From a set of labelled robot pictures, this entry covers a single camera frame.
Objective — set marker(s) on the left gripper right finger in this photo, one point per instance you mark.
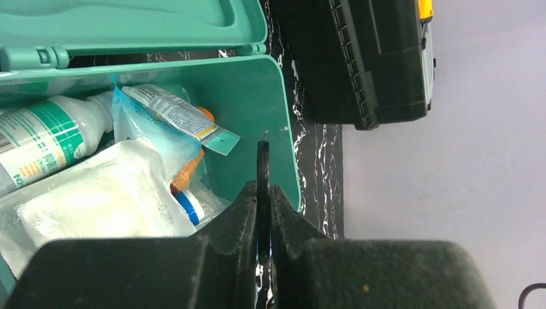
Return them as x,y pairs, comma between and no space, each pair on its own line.
314,271

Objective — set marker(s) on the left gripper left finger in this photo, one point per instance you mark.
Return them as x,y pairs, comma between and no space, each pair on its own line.
213,268

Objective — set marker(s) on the small blue capped bottle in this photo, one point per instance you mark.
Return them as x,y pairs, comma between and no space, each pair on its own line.
191,206

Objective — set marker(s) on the brown medicine bottle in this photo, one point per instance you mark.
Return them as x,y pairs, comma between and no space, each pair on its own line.
192,166

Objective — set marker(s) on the white gauze pad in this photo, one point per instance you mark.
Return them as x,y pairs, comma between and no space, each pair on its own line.
122,192

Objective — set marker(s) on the zip bag teal header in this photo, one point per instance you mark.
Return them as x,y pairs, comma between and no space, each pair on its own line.
174,109

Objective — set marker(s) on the blue cotton swab pouch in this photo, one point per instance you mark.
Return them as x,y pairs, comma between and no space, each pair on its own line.
132,121

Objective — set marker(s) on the white plastic bottle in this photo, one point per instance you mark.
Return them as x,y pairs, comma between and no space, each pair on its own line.
44,138

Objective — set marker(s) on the green medicine box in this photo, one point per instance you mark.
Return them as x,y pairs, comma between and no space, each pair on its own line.
215,50

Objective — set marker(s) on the black toolbox orange handle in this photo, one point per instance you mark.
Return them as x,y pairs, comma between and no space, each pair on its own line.
363,63

